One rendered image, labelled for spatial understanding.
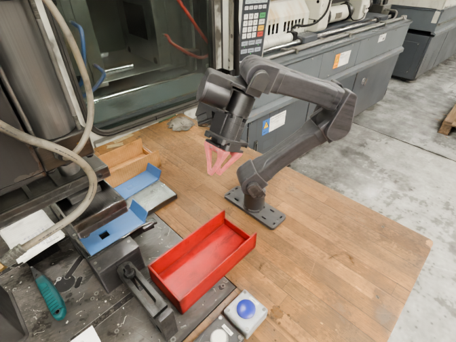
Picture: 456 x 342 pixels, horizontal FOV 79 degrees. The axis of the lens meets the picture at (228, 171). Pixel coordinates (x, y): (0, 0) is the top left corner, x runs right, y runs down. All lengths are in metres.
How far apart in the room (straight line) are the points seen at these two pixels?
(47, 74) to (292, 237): 0.66
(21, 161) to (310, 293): 0.63
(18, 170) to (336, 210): 0.79
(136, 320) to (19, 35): 0.56
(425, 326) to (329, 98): 1.48
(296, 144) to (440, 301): 1.52
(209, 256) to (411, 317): 1.39
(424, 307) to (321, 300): 1.31
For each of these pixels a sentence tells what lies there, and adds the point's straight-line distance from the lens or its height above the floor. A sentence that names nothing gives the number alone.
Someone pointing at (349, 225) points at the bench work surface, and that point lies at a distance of 0.89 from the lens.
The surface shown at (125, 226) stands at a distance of 0.74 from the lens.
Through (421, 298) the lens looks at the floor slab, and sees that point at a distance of 2.02.
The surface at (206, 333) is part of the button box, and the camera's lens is 0.64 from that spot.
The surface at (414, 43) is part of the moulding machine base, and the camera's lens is 4.95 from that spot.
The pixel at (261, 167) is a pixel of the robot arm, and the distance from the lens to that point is 0.74.
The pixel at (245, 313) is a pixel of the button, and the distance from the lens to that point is 0.64.
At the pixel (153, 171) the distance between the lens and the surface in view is 0.98.
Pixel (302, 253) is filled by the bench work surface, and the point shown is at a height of 0.90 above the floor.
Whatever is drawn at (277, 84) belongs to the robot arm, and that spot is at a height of 1.30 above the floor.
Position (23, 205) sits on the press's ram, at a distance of 0.59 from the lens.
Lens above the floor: 1.52
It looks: 38 degrees down
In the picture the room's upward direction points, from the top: straight up
